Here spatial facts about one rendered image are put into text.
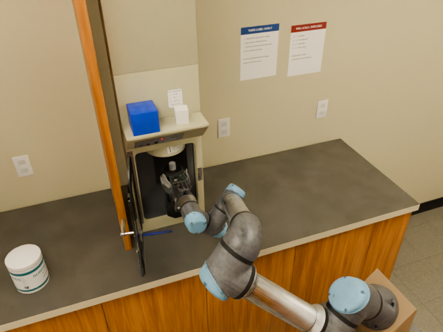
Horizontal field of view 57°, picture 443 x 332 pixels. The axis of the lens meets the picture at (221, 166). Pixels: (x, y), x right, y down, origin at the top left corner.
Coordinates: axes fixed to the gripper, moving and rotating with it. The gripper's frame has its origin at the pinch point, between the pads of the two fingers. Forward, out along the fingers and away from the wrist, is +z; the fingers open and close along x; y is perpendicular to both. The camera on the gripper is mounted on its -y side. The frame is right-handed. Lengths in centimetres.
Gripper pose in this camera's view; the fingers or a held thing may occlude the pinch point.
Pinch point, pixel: (173, 176)
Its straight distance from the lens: 177.2
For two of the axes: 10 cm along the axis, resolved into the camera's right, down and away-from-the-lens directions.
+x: -9.4, 2.1, -2.8
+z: -3.5, -5.6, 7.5
